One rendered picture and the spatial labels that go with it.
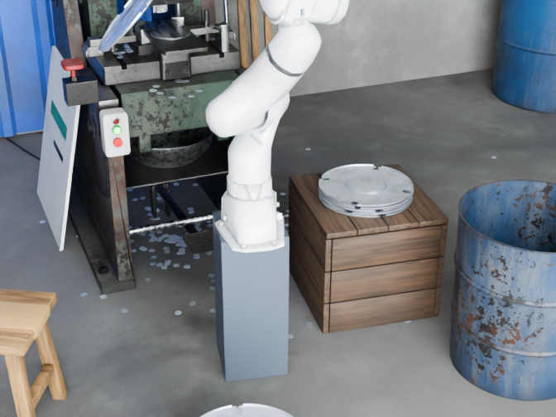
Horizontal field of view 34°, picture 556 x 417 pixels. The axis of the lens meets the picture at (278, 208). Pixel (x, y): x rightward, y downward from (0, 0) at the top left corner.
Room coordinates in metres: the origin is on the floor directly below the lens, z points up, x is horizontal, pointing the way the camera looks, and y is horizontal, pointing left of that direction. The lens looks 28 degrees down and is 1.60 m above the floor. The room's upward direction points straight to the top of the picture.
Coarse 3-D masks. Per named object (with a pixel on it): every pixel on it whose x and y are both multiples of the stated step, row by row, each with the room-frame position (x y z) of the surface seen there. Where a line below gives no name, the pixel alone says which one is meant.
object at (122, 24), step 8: (136, 0) 2.48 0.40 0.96; (144, 0) 2.40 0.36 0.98; (152, 0) 2.33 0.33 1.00; (128, 8) 2.48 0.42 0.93; (136, 8) 2.38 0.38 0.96; (120, 16) 2.54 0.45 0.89; (128, 16) 2.39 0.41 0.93; (136, 16) 2.34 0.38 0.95; (112, 24) 2.53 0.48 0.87; (120, 24) 2.40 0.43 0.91; (128, 24) 2.34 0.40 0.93; (112, 32) 2.45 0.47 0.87; (120, 32) 2.35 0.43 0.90; (104, 40) 2.47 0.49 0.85; (112, 40) 2.37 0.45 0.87
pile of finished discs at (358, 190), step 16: (336, 176) 2.54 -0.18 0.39; (352, 176) 2.54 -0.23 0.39; (368, 176) 2.53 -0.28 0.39; (384, 176) 2.54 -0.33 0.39; (400, 176) 2.54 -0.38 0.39; (320, 192) 2.46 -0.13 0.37; (336, 192) 2.43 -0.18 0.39; (352, 192) 2.43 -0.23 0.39; (368, 192) 2.42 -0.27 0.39; (384, 192) 2.43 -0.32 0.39; (400, 192) 2.43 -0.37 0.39; (336, 208) 2.37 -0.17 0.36; (352, 208) 2.34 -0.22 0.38; (368, 208) 2.33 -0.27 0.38; (384, 208) 2.34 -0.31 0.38; (400, 208) 2.37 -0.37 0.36
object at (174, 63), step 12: (156, 36) 2.70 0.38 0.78; (168, 36) 2.70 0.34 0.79; (180, 36) 2.70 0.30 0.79; (192, 36) 2.72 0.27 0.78; (156, 48) 2.72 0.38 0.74; (168, 48) 2.60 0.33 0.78; (180, 48) 2.60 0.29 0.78; (192, 48) 2.60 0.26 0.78; (204, 48) 2.61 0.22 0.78; (168, 60) 2.69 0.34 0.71; (180, 60) 2.71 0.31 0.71; (168, 72) 2.68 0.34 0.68; (180, 72) 2.71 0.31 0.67
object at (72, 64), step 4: (64, 60) 2.54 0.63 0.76; (68, 60) 2.54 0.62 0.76; (72, 60) 2.54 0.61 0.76; (76, 60) 2.54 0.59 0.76; (80, 60) 2.54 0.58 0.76; (60, 64) 2.53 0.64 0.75; (64, 64) 2.51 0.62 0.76; (68, 64) 2.51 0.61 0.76; (72, 64) 2.51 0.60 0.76; (76, 64) 2.51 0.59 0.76; (80, 64) 2.51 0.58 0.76; (64, 68) 2.50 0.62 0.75; (68, 68) 2.49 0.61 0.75; (72, 68) 2.50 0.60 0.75; (76, 68) 2.50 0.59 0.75; (80, 68) 2.50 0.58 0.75; (72, 72) 2.52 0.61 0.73; (72, 76) 2.52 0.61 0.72
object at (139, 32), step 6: (144, 24) 2.86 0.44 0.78; (150, 24) 2.86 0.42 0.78; (156, 24) 2.88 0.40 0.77; (162, 24) 2.86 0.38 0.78; (168, 24) 2.86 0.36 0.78; (174, 24) 2.86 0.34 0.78; (180, 24) 2.86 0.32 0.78; (138, 30) 2.82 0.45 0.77; (138, 36) 2.83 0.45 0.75; (144, 36) 2.80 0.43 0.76; (144, 42) 2.80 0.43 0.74; (150, 42) 2.80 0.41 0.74
